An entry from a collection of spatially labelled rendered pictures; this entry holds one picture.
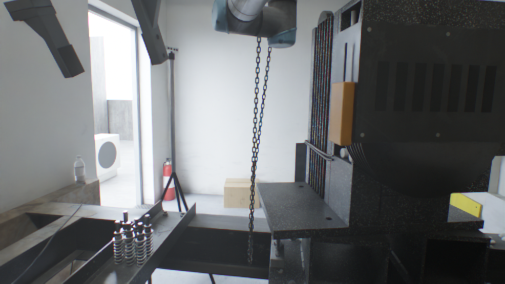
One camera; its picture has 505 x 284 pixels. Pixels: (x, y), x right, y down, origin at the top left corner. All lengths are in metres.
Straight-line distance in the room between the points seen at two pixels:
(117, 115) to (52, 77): 6.22
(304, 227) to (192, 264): 0.83
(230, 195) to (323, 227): 2.25
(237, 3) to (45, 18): 0.33
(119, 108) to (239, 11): 7.72
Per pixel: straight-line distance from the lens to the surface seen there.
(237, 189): 3.03
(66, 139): 2.17
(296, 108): 3.17
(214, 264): 1.53
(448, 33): 0.82
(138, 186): 3.33
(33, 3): 0.43
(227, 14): 0.62
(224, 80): 3.25
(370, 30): 0.69
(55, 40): 0.43
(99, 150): 4.33
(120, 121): 8.22
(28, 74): 1.99
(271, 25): 0.67
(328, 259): 1.16
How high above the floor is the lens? 1.30
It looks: 7 degrees down
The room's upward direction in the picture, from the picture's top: 1 degrees clockwise
